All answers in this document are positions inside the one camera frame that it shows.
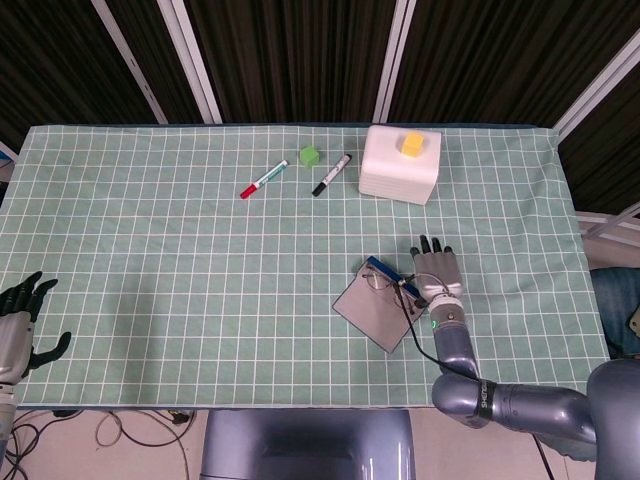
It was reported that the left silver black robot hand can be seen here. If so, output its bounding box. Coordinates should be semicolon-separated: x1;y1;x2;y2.
0;271;73;386

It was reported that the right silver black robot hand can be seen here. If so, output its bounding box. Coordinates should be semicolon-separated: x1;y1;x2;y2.
409;233;465;301

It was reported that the blue whiteboard eraser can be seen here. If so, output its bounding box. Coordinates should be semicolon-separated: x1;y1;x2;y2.
332;255;430;355

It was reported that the white ribbed plastic box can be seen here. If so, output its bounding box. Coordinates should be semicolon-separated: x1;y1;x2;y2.
358;124;444;206

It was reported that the yellow block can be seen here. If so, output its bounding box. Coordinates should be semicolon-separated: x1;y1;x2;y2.
399;131;426;159

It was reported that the black cap whiteboard marker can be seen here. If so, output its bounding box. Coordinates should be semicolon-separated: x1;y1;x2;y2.
311;152;353;197

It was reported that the green checked tablecloth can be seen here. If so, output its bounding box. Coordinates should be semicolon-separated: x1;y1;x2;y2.
0;123;624;409

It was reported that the person in blue jeans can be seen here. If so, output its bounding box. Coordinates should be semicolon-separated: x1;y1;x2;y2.
589;267;640;360

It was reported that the red cap whiteboard marker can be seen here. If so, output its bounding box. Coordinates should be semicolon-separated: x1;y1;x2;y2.
239;159;290;200

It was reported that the blue-grey robot torso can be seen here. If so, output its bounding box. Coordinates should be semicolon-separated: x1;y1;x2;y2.
199;408;416;480

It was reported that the black pleated curtain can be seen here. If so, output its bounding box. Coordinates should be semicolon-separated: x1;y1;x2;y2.
0;0;640;214

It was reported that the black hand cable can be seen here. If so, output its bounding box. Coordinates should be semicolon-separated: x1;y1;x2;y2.
392;279;551;480

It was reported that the grey floor cable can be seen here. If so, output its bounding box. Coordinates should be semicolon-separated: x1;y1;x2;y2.
93;409;132;447

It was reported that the aluminium frame rail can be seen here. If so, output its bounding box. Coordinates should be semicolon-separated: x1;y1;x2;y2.
574;207;640;247

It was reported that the black floor cable bundle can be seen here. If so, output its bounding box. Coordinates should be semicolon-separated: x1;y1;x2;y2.
0;408;201;480

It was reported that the white frame post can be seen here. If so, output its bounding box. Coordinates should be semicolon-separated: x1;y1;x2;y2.
372;0;417;125
91;0;169;125
156;0;224;125
552;34;640;146

